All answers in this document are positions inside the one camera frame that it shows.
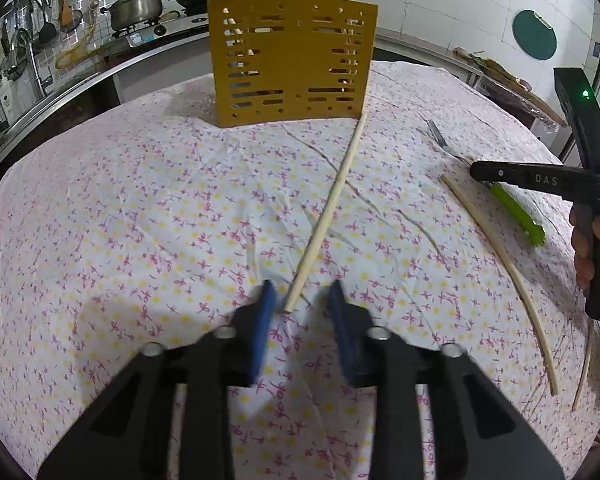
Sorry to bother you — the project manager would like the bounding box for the green handled metal fork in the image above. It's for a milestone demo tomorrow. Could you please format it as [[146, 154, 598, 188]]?
[[426, 119, 546, 246]]

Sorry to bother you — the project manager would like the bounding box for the wooden chopstick diagonal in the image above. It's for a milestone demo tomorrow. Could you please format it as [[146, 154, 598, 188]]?
[[440, 173, 560, 397]]

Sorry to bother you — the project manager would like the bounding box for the long wooden chopstick top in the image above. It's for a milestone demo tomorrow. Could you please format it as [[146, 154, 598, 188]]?
[[282, 110, 367, 314]]

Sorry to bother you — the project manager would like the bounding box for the wooden chopstick horizontal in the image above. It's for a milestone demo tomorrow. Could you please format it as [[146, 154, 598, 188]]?
[[571, 318, 595, 412]]

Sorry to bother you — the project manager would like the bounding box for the person right hand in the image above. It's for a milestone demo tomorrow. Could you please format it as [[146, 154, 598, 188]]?
[[569, 205, 600, 290]]

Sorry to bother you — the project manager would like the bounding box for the wooden board with vegetables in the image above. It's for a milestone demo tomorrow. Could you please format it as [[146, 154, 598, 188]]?
[[452, 47, 567, 130]]

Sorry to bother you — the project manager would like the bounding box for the green round cutting board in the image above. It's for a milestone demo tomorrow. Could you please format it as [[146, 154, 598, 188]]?
[[512, 9, 557, 61]]

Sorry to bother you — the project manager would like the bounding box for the floral pink tablecloth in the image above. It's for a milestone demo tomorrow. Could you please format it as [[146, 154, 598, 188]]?
[[0, 62, 600, 479]]

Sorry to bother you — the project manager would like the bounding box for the yellow slotted utensil holder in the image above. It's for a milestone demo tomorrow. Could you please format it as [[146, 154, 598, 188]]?
[[207, 0, 378, 127]]

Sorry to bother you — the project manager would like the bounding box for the white soap bottle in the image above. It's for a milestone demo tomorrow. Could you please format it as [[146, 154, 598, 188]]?
[[0, 81, 21, 126]]

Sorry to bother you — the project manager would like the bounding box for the chrome faucet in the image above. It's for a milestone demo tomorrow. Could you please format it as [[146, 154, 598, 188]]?
[[1, 27, 53, 100]]

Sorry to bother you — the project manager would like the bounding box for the steel gas stove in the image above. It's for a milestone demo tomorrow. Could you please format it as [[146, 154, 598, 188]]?
[[112, 13, 209, 49]]

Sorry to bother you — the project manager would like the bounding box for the steel cooking pot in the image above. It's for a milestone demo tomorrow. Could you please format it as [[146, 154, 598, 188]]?
[[99, 0, 163, 32]]

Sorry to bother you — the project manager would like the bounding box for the black wok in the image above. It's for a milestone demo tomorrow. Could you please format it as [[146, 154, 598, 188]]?
[[170, 0, 209, 15]]

